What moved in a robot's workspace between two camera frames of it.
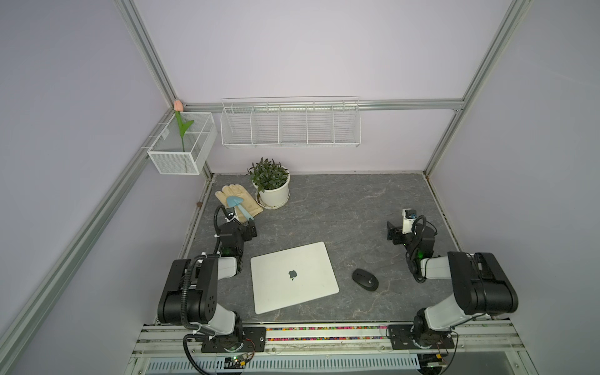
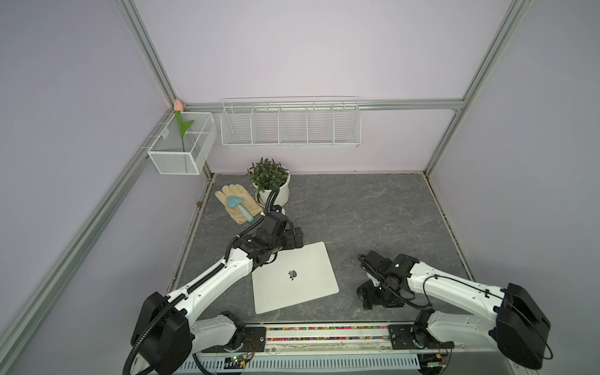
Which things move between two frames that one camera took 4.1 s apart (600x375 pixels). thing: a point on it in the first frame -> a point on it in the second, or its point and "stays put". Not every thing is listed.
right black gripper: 396,232 -> 364,294
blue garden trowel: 235,201 stays put
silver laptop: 290,276 stays put
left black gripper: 245,230 -> 291,244
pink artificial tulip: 178,107 stays put
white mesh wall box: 181,141 stays put
